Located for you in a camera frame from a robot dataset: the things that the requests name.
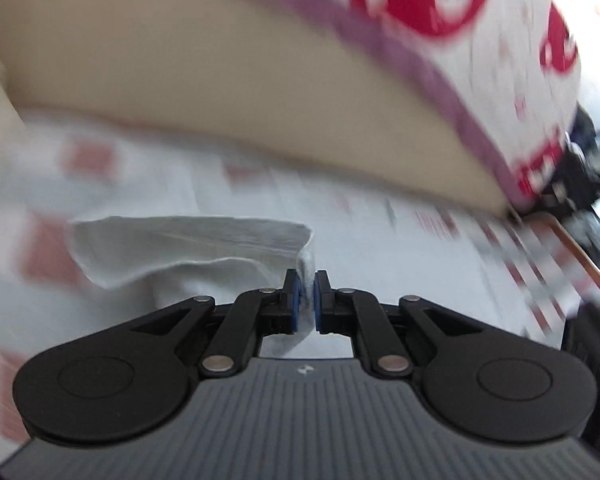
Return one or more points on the white bear print quilt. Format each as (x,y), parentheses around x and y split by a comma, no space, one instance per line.
(505,60)

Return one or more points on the brown curved rail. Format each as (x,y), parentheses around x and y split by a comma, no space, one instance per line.
(575,255)

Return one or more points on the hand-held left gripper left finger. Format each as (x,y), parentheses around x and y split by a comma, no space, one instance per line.
(292,305)

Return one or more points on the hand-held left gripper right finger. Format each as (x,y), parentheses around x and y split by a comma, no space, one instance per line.
(321,305)

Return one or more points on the light grey printed t-shirt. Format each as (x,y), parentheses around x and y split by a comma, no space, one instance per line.
(180,240)

